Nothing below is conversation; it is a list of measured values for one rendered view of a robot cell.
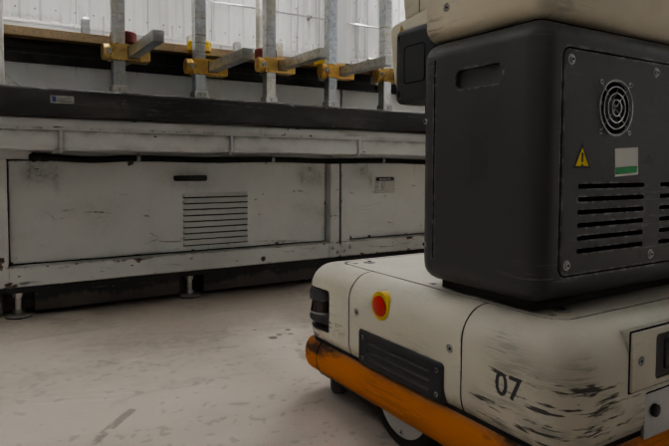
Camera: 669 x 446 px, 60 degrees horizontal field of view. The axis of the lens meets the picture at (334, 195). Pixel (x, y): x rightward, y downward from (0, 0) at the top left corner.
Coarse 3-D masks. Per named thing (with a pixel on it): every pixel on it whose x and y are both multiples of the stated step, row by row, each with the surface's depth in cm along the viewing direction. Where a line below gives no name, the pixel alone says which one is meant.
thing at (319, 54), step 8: (320, 48) 175; (296, 56) 188; (304, 56) 184; (312, 56) 179; (320, 56) 176; (328, 56) 177; (280, 64) 198; (288, 64) 193; (296, 64) 188; (304, 64) 188
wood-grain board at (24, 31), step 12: (12, 36) 175; (24, 36) 174; (36, 36) 175; (48, 36) 177; (60, 36) 179; (72, 36) 180; (84, 36) 182; (96, 36) 184; (108, 36) 186; (156, 48) 194; (168, 48) 196; (180, 48) 198; (252, 60) 213
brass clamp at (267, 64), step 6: (258, 60) 196; (264, 60) 196; (270, 60) 197; (276, 60) 198; (258, 66) 197; (264, 66) 196; (270, 66) 197; (276, 66) 198; (264, 72) 198; (270, 72) 198; (276, 72) 199; (282, 72) 200; (288, 72) 201; (294, 72) 202
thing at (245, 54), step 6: (246, 48) 163; (228, 54) 172; (234, 54) 168; (240, 54) 164; (246, 54) 163; (252, 54) 164; (216, 60) 180; (222, 60) 176; (228, 60) 172; (234, 60) 168; (240, 60) 165; (246, 60) 165; (210, 66) 185; (216, 66) 180; (222, 66) 176; (228, 66) 176; (216, 72) 187
